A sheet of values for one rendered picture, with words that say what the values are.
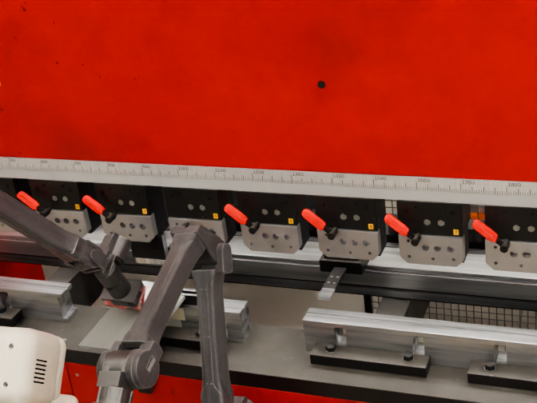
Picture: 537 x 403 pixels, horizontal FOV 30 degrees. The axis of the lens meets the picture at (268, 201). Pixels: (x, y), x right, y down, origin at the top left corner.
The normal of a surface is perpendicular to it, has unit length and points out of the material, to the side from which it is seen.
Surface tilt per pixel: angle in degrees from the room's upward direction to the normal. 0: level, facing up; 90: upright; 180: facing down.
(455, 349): 90
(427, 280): 90
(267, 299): 0
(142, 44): 90
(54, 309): 90
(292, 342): 0
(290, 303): 0
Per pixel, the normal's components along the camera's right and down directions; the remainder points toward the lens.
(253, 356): -0.12, -0.88
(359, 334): -0.35, 0.47
